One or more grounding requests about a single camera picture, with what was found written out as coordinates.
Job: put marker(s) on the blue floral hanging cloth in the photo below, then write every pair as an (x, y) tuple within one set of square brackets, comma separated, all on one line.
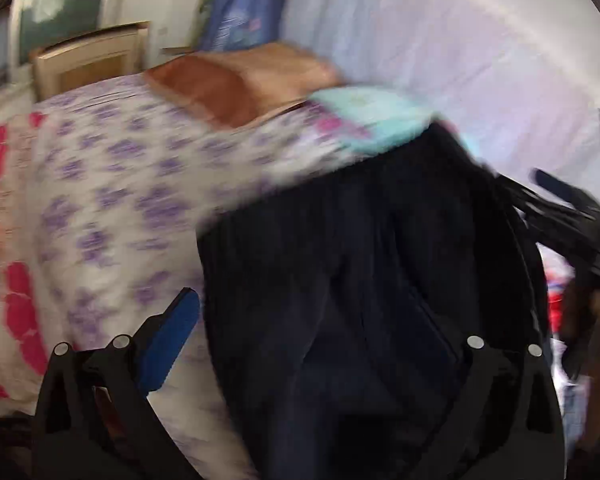
[(230, 25)]

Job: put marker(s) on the green glass window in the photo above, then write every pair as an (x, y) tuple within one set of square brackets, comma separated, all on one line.
[(39, 23)]

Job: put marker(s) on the dark navy pants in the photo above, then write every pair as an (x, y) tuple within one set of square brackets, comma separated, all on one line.
[(307, 289)]

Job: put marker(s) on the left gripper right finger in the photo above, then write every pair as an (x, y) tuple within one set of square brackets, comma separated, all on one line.
[(477, 409)]

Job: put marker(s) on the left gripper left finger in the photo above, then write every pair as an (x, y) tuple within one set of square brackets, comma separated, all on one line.
[(93, 419)]

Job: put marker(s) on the brown satin pillow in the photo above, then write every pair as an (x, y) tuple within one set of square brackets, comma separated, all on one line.
[(237, 89)]

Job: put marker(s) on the purple floral bed sheet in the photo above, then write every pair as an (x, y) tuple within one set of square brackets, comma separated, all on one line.
[(119, 184)]

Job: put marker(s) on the folded turquoise floral quilt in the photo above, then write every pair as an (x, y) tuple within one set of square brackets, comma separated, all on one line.
[(369, 120)]

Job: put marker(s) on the wooden headboard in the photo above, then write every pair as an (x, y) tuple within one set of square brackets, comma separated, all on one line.
[(92, 57)]

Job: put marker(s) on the red white blue garment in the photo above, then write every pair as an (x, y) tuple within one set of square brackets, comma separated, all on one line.
[(558, 274)]

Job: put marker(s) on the red floral bed cover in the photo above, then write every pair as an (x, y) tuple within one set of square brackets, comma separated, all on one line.
[(23, 357)]

